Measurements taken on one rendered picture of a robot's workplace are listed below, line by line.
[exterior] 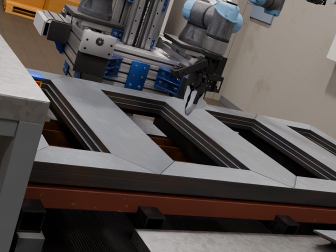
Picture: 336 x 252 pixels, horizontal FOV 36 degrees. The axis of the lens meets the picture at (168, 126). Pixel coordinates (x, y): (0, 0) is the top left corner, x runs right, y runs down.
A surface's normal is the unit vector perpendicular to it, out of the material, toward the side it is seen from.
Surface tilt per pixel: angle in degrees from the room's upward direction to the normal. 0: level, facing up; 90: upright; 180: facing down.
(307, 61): 90
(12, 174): 90
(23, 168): 90
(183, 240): 0
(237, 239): 0
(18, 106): 90
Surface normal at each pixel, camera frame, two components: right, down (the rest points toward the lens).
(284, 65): -0.88, -0.18
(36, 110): 0.44, 0.39
